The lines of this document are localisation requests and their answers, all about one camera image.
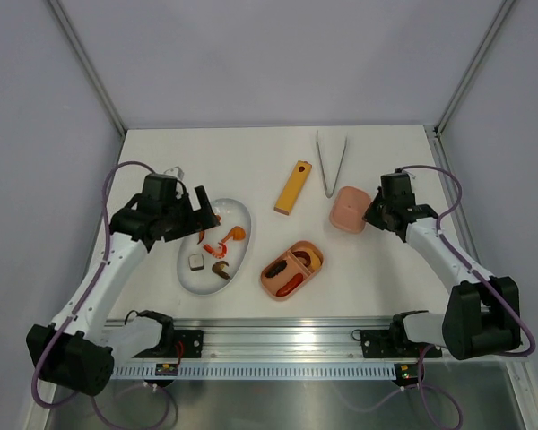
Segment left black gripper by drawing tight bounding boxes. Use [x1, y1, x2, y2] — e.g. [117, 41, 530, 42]
[161, 186, 219, 242]

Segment pink lunch box lid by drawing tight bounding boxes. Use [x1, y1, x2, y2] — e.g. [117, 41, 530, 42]
[329, 186, 372, 234]

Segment brown sea cucumber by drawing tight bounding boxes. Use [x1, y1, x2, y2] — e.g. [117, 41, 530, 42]
[264, 259, 299, 279]

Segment orange bread roll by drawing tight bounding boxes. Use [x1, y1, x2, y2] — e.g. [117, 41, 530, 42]
[307, 249, 322, 272]

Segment metal food tongs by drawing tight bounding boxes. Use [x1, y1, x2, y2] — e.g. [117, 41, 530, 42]
[315, 132, 350, 199]

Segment red sausage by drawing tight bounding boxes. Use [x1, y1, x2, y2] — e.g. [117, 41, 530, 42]
[275, 273, 304, 297]

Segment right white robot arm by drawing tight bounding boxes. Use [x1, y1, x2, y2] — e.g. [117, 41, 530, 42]
[363, 169, 523, 360]

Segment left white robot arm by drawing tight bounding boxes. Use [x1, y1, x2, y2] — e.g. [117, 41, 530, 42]
[26, 173, 220, 396]

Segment yellow rectangular box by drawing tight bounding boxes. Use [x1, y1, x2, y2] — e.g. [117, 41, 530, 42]
[273, 160, 312, 216]

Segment pink lunch box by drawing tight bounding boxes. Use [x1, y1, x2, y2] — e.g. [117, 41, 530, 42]
[260, 240, 325, 301]

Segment red shrimp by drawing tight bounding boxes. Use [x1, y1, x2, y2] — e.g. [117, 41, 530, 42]
[203, 242, 228, 260]

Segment white oval plate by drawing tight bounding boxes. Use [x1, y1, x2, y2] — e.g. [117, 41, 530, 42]
[177, 198, 252, 296]

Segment white black sushi block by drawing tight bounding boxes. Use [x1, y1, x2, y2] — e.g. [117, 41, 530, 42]
[187, 253, 205, 271]

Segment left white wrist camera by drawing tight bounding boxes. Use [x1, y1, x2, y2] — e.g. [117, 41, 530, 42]
[163, 166, 185, 181]

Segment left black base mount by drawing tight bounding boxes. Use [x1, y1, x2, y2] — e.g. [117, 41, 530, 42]
[173, 329, 204, 359]

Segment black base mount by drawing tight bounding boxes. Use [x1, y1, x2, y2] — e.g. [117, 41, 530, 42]
[173, 329, 204, 359]
[351, 329, 398, 359]

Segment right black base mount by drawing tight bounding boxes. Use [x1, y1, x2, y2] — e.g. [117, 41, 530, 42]
[351, 329, 398, 359]

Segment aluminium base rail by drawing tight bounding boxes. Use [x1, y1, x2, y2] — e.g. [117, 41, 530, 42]
[175, 317, 391, 363]

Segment left aluminium frame post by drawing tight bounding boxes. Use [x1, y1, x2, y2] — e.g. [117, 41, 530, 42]
[45, 0, 127, 142]

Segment aluminium frame post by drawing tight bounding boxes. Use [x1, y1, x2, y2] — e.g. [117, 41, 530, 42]
[45, 0, 127, 142]
[433, 0, 518, 139]

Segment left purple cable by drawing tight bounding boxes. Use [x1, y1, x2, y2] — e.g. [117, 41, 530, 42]
[30, 160, 180, 426]

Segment white slotted cable duct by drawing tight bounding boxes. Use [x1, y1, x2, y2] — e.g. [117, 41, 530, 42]
[111, 362, 396, 381]

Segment right aluminium frame post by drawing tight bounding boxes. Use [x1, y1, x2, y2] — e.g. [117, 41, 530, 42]
[433, 0, 518, 139]

